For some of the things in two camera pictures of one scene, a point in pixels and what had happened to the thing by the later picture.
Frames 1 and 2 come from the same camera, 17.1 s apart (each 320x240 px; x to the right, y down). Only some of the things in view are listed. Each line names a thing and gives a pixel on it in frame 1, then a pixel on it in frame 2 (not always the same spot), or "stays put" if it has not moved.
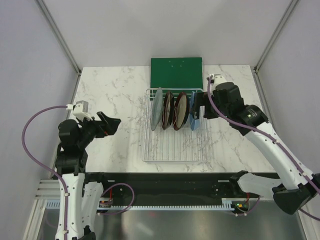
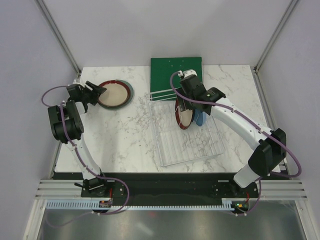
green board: x=176 y=73 stays put
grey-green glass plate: x=157 y=108 → x=127 y=103
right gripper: x=200 y=99 → x=182 y=95
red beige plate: x=168 y=110 → x=117 y=93
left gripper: x=107 y=126 → x=96 y=93
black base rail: x=167 y=188 stays put
